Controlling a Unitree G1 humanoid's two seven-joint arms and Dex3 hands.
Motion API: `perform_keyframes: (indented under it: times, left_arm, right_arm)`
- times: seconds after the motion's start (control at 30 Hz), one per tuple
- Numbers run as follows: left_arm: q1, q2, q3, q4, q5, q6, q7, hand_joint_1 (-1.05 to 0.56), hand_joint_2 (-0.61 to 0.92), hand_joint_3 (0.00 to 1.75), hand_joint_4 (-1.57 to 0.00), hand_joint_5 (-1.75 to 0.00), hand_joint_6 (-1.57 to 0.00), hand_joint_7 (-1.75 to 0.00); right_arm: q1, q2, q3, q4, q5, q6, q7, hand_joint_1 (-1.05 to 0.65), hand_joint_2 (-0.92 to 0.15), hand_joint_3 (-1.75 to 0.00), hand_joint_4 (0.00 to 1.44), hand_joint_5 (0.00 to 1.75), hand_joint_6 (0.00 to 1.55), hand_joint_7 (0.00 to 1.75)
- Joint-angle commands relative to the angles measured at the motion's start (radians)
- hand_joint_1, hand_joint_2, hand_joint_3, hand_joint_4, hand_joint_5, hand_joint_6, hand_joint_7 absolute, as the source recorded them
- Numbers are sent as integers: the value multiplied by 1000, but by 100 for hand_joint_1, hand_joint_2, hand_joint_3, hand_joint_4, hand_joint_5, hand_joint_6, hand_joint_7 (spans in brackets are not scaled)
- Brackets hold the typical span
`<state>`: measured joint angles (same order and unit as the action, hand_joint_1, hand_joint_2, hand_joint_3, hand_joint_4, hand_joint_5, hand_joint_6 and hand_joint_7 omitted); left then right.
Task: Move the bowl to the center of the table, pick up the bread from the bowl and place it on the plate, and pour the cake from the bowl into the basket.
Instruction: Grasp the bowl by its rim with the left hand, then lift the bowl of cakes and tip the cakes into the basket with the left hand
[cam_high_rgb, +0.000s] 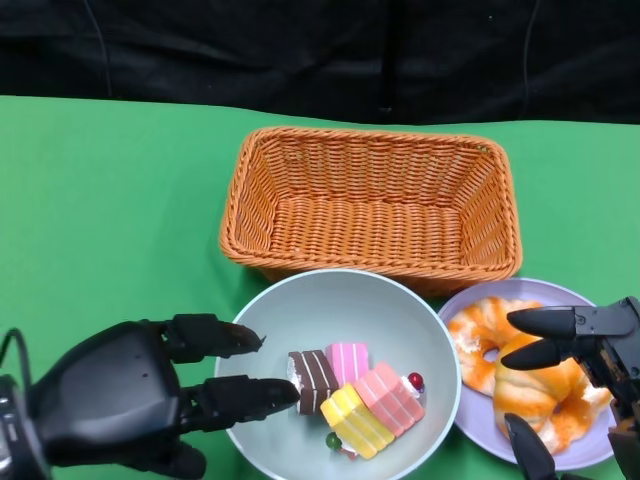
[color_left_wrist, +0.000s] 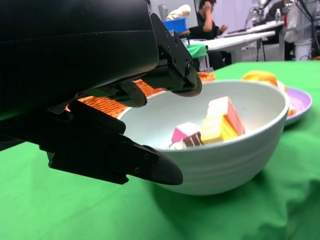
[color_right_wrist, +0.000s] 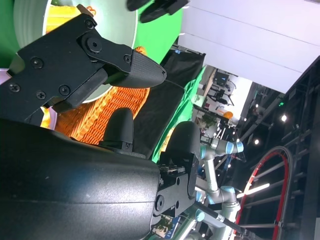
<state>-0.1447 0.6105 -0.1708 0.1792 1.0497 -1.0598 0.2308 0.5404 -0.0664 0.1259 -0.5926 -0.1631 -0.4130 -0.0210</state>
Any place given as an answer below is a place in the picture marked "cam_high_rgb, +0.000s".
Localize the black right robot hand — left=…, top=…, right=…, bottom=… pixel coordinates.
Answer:
left=501, top=296, right=640, bottom=480

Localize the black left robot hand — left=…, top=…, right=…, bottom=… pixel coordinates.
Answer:
left=27, top=313, right=302, bottom=480

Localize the orange striped ring bread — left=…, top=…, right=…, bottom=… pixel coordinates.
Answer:
left=447, top=297, right=545, bottom=400
left=493, top=333, right=614, bottom=456

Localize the brown chocolate layered cake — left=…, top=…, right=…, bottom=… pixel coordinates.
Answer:
left=287, top=348, right=341, bottom=416

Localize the pale green bowl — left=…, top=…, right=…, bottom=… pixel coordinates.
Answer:
left=213, top=268, right=462, bottom=480

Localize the light pink layered cake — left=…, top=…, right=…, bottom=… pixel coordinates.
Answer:
left=324, top=341, right=371, bottom=389

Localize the salmon layered cake with cherry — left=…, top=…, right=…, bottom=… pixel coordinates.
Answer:
left=353, top=361, right=426, bottom=439

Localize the yellow layered cake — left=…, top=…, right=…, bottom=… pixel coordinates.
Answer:
left=319, top=383, right=396, bottom=460

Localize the lavender plate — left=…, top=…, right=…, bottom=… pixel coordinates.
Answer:
left=437, top=277, right=617, bottom=471

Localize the orange wicker basket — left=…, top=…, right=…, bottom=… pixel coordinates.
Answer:
left=218, top=125, right=525, bottom=300

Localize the green tablecloth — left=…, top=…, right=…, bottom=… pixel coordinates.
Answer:
left=0, top=93, right=640, bottom=480

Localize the black curtain backdrop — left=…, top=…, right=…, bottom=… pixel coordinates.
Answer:
left=0, top=0, right=640, bottom=126

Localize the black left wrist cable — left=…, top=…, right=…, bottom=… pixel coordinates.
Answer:
left=0, top=327, right=34, bottom=389

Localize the thin grey hanging cable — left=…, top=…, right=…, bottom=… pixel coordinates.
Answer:
left=522, top=0, right=544, bottom=120
left=83, top=0, right=112, bottom=99

